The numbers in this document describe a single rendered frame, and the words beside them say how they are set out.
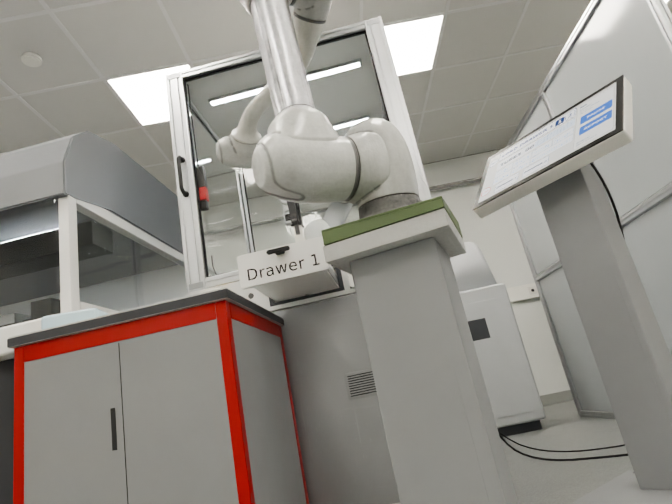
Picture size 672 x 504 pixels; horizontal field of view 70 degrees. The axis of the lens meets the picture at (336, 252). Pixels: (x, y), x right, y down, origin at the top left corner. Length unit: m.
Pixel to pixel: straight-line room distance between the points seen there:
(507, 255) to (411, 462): 4.54
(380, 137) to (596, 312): 0.86
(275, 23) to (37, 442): 1.21
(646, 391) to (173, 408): 1.26
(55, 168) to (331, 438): 1.45
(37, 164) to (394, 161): 1.51
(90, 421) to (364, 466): 0.88
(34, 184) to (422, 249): 1.59
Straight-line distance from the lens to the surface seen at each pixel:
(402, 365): 1.02
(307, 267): 1.49
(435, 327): 1.01
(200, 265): 1.99
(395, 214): 1.03
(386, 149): 1.15
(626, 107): 1.64
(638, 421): 1.63
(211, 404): 1.26
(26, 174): 2.23
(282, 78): 1.22
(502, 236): 5.51
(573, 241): 1.65
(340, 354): 1.77
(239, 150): 1.66
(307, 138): 1.08
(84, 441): 1.42
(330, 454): 1.79
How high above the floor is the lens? 0.43
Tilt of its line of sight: 17 degrees up
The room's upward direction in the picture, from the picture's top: 12 degrees counter-clockwise
